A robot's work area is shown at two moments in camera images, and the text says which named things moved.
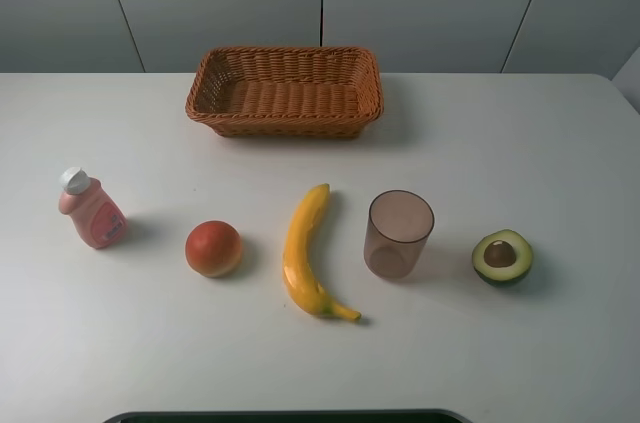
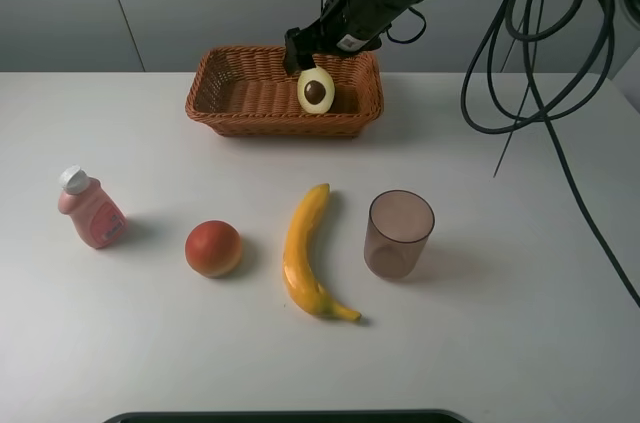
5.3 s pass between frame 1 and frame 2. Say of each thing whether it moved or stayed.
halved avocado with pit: moved
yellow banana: stayed
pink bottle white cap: stayed
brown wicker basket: stayed
